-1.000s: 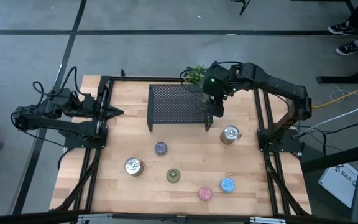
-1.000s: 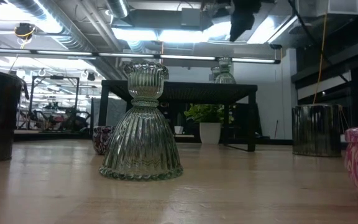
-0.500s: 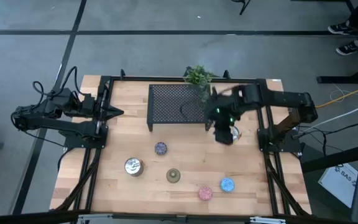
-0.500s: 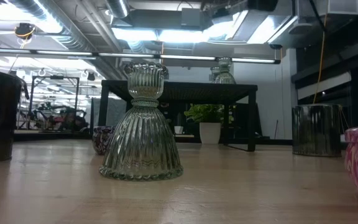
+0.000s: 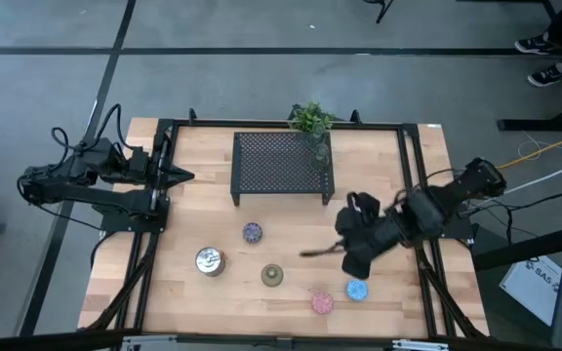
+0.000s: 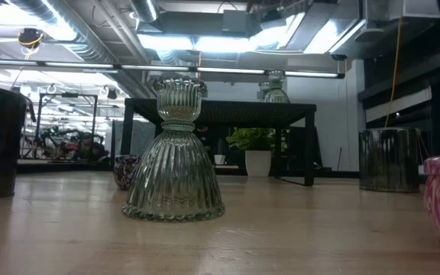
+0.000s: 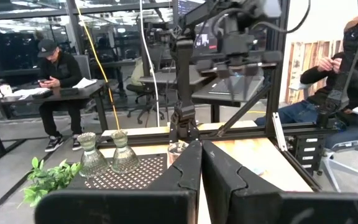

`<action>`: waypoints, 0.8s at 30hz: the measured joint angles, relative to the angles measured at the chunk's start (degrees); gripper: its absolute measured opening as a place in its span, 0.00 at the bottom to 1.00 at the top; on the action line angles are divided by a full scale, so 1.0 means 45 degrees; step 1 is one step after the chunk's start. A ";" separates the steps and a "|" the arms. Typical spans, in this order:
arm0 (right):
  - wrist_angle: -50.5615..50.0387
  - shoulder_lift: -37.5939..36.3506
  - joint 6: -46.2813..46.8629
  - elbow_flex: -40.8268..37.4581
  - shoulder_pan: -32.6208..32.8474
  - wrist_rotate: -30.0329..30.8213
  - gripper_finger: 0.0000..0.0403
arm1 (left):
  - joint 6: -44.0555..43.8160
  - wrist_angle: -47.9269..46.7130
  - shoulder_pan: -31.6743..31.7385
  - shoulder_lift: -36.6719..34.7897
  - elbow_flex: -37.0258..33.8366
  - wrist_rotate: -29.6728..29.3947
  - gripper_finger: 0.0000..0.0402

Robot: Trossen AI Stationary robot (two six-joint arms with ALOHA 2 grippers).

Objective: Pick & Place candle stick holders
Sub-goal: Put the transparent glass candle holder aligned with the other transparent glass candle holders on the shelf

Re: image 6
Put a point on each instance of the silver ribbed candle jar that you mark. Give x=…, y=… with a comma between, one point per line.
x=388, y=160

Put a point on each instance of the black perforated metal shelf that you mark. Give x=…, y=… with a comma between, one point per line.
x=243, y=109

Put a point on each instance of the black round ceiling device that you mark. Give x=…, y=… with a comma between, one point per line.
x=30, y=37

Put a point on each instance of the LED light bar rail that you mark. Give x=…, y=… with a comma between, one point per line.
x=155, y=68

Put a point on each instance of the small white cup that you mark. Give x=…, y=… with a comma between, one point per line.
x=219, y=159

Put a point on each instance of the black background station frame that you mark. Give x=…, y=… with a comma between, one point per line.
x=67, y=94

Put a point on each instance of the silver ventilation duct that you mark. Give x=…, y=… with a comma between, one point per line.
x=143, y=9

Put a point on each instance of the blue patterned candle tin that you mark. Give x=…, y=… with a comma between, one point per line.
x=123, y=172

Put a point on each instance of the green plant in white pot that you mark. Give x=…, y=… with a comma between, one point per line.
x=258, y=162

